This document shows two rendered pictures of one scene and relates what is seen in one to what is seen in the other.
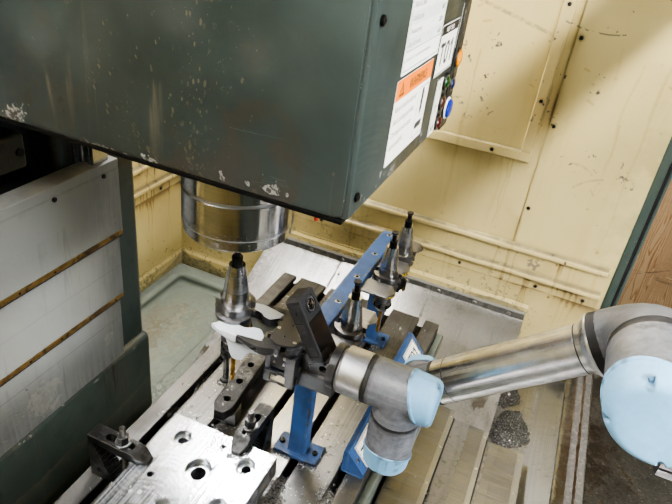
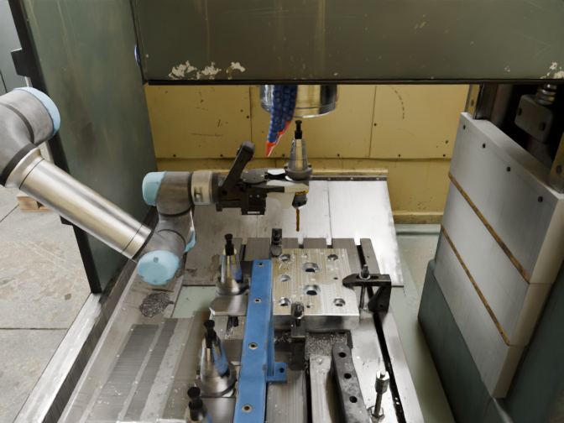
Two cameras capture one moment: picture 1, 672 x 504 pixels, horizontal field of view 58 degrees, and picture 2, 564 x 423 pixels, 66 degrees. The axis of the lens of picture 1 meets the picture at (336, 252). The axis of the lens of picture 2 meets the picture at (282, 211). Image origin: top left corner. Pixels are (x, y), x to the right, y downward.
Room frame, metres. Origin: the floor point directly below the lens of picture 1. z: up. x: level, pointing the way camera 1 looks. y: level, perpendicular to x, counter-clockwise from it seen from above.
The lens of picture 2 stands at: (1.59, -0.16, 1.76)
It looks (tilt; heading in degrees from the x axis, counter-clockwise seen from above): 30 degrees down; 162
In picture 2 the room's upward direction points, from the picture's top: straight up
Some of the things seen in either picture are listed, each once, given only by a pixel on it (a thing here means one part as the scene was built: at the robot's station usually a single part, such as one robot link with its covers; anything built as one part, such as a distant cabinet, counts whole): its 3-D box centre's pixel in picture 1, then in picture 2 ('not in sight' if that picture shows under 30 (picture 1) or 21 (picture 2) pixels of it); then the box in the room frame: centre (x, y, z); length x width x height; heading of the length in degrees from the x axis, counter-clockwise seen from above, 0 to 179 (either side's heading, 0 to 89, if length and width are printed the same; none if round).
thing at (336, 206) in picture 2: not in sight; (292, 237); (0.14, 0.36, 0.75); 0.89 x 0.67 x 0.26; 71
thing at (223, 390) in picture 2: (387, 277); (216, 380); (1.14, -0.12, 1.21); 0.06 x 0.06 x 0.03
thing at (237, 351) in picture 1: (236, 343); (287, 182); (0.73, 0.13, 1.31); 0.09 x 0.03 x 0.06; 84
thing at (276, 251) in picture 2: not in sight; (276, 248); (0.51, 0.18, 0.97); 0.13 x 0.03 x 0.15; 161
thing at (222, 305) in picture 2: (360, 315); (229, 305); (0.98, -0.07, 1.21); 0.07 x 0.05 x 0.01; 71
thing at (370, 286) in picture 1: (378, 289); (221, 352); (1.09, -0.10, 1.21); 0.07 x 0.05 x 0.01; 71
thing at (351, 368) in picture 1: (354, 370); (205, 188); (0.70, -0.05, 1.31); 0.08 x 0.05 x 0.08; 161
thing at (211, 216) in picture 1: (239, 188); (299, 75); (0.77, 0.15, 1.56); 0.16 x 0.16 x 0.12
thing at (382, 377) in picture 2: (226, 359); (379, 394); (1.08, 0.22, 0.96); 0.03 x 0.03 x 0.13
